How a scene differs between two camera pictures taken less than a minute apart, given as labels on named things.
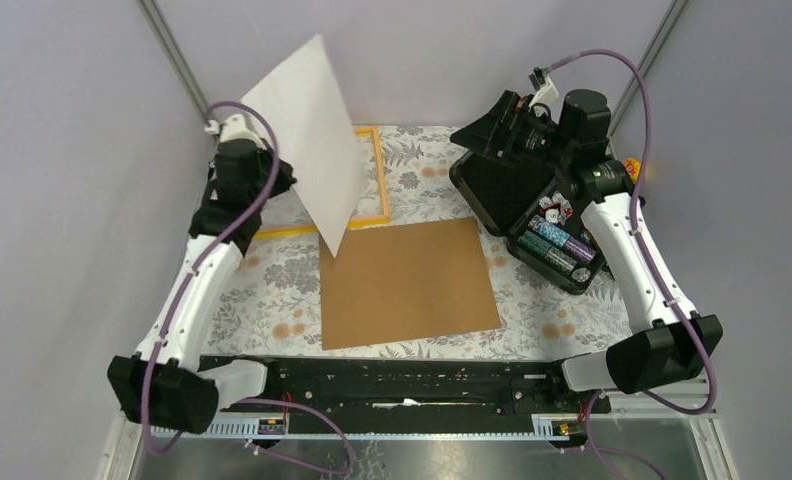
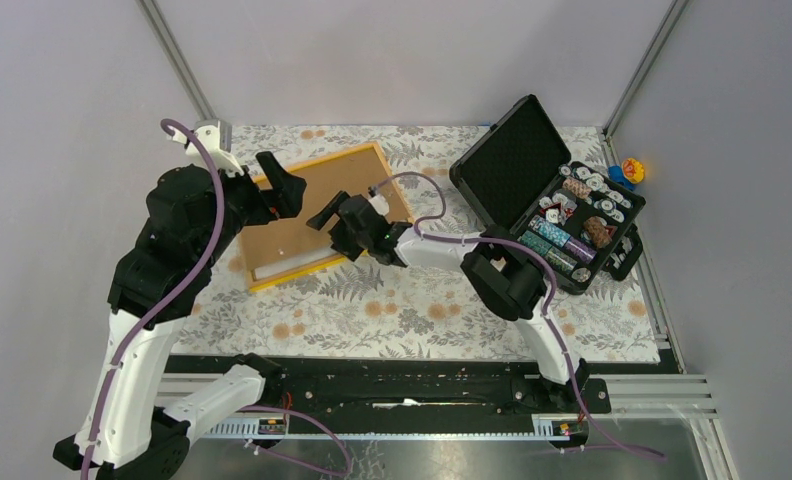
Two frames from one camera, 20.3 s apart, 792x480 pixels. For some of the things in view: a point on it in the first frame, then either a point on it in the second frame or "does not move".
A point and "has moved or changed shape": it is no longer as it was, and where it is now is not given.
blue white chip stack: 548,230 does not move
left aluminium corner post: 175,57 does not move
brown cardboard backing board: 405,281 → 290,239
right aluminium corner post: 665,29 does not move
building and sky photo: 317,138 → 275,270
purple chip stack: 579,249 does not move
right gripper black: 482,136 → 348,249
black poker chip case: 546,226 does not move
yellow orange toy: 632,167 does not move
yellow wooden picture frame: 354,222 has moved or changed shape
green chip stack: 533,244 does not move
